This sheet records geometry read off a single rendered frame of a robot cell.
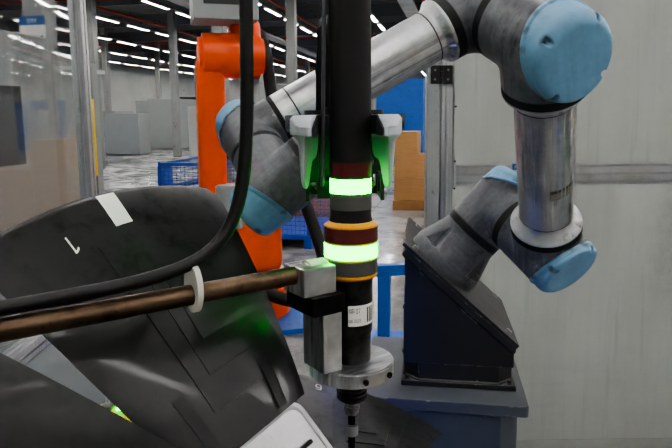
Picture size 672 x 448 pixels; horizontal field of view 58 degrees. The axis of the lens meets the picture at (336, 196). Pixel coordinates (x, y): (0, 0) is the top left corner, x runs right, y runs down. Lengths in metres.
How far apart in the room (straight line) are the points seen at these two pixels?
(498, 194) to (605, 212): 1.40
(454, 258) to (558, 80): 0.47
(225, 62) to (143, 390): 4.01
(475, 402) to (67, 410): 0.98
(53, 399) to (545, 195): 0.83
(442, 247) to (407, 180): 8.60
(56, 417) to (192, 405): 0.25
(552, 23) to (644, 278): 1.95
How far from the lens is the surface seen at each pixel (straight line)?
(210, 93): 4.44
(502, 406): 1.17
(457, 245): 1.16
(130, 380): 0.47
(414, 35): 0.87
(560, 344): 2.61
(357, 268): 0.48
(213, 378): 0.48
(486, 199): 1.16
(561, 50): 0.79
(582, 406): 2.74
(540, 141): 0.91
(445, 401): 1.16
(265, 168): 0.74
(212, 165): 4.51
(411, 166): 9.69
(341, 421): 0.70
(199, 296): 0.42
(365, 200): 0.48
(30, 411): 0.23
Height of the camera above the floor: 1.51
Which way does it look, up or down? 8 degrees down
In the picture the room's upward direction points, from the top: 1 degrees counter-clockwise
